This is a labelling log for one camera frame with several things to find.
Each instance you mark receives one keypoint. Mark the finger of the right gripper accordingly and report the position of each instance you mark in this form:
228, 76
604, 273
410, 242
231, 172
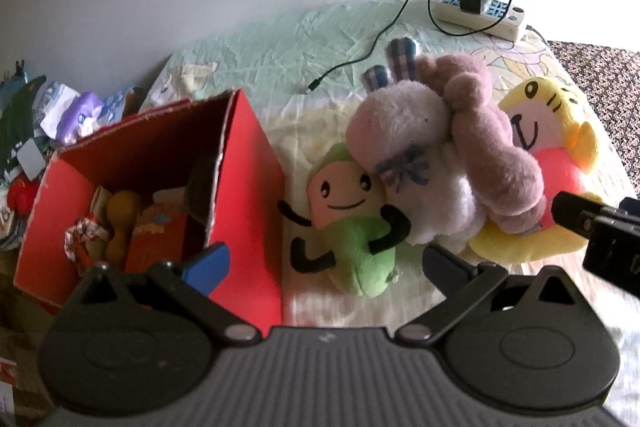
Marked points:
576, 213

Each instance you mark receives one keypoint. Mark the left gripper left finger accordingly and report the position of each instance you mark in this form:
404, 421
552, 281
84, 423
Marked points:
189, 285

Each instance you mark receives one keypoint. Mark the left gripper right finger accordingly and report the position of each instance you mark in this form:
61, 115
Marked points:
464, 287

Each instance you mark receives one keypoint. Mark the pink bear plush toy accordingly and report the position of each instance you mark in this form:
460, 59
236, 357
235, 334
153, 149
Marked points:
506, 179

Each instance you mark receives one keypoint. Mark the yellow tiger plush toy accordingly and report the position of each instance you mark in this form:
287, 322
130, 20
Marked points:
549, 124

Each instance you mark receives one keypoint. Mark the green bean plush toy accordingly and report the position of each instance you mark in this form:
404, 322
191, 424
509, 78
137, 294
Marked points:
358, 228

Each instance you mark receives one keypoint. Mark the white bunny plush toy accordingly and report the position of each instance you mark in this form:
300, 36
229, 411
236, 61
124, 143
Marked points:
401, 133

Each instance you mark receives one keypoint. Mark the brown bear toy in box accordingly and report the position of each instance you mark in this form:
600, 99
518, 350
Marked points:
121, 212

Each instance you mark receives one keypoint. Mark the red cardboard box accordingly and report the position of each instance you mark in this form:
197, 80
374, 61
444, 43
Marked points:
193, 174

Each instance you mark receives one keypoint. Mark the brown patterned blanket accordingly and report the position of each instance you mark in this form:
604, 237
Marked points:
610, 79

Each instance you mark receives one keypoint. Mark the blue checked box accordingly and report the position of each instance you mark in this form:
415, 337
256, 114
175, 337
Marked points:
122, 104

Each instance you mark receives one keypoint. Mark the red plush ball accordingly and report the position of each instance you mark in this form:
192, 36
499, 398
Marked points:
21, 195

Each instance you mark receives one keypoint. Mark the purple tissue pack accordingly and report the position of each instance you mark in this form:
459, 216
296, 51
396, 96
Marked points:
80, 118

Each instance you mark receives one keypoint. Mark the white power strip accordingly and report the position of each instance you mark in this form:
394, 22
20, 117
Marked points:
496, 18

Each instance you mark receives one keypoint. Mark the dark green cloth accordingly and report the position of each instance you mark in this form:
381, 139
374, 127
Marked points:
17, 121

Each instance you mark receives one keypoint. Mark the green patterned bed sheet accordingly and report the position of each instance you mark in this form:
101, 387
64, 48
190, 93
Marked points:
273, 62

